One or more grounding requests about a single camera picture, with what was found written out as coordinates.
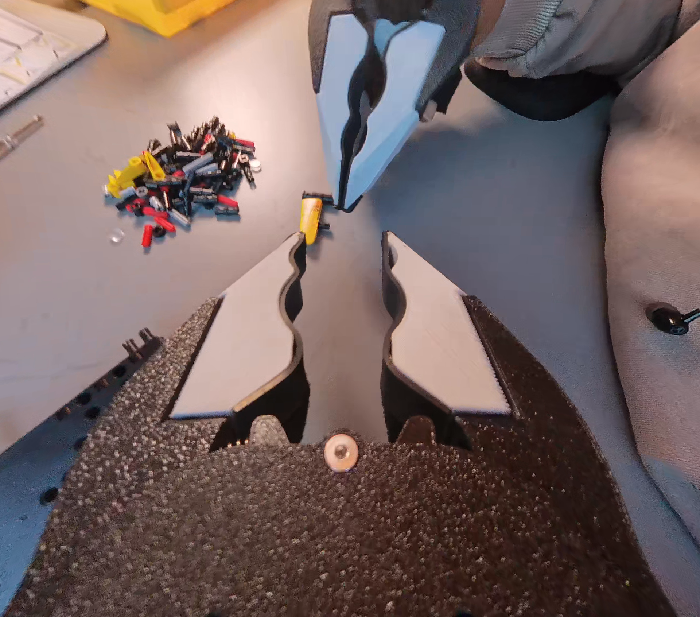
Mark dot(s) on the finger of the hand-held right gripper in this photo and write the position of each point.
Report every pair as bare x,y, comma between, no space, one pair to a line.
336,81
404,81

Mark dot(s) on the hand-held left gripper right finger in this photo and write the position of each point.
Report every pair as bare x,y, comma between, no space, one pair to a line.
443,349

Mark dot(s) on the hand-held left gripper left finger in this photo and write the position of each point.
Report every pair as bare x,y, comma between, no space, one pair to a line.
240,349

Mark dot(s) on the yellow piece with black pins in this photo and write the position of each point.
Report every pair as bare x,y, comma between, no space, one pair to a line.
311,217

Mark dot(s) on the grey desk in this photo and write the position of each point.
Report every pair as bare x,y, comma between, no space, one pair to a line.
492,217

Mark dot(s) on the pile of small building pins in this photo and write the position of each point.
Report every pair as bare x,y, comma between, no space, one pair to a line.
186,174

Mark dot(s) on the person's beige sweatshirt torso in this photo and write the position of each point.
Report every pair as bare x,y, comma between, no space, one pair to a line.
656,217

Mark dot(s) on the white booklet stand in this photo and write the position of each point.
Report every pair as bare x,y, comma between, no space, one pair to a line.
87,34

